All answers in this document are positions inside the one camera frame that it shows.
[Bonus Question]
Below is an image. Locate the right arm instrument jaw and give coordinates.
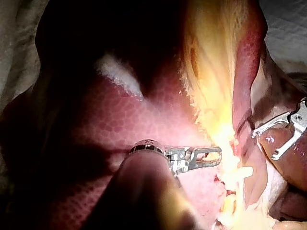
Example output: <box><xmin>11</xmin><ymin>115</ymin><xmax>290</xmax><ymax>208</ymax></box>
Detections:
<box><xmin>271</xmin><ymin>125</ymin><xmax>303</xmax><ymax>161</ymax></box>
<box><xmin>251</xmin><ymin>117</ymin><xmax>291</xmax><ymax>139</ymax></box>

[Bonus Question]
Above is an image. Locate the white cloth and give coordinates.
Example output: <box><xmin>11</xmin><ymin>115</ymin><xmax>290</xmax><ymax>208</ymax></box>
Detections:
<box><xmin>260</xmin><ymin>0</ymin><xmax>307</xmax><ymax>74</ymax></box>
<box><xmin>0</xmin><ymin>0</ymin><xmax>47</xmax><ymax>103</ymax></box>

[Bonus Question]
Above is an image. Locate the pale fatty tissue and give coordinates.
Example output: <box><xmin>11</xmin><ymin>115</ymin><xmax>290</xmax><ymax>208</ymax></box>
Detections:
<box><xmin>215</xmin><ymin>165</ymin><xmax>290</xmax><ymax>230</ymax></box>

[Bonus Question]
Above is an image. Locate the gallbladder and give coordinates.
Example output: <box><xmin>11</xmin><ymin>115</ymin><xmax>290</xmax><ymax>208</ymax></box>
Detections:
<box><xmin>178</xmin><ymin>0</ymin><xmax>255</xmax><ymax>168</ymax></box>

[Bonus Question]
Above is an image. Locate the left arm instrument jaw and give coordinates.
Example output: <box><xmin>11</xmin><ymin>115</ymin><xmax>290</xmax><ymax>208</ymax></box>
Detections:
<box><xmin>189</xmin><ymin>146</ymin><xmax>224</xmax><ymax>169</ymax></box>

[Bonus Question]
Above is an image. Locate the dark red liver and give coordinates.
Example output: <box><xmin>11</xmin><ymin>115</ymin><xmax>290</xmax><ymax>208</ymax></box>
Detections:
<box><xmin>0</xmin><ymin>0</ymin><xmax>307</xmax><ymax>230</ymax></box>

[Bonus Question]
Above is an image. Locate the right arm instrument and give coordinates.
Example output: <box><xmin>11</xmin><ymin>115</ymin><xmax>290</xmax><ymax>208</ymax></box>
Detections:
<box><xmin>288</xmin><ymin>97</ymin><xmax>307</xmax><ymax>133</ymax></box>

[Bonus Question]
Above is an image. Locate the left arm instrument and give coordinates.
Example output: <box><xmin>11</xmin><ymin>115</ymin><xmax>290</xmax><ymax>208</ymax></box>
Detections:
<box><xmin>130</xmin><ymin>138</ymin><xmax>193</xmax><ymax>175</ymax></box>

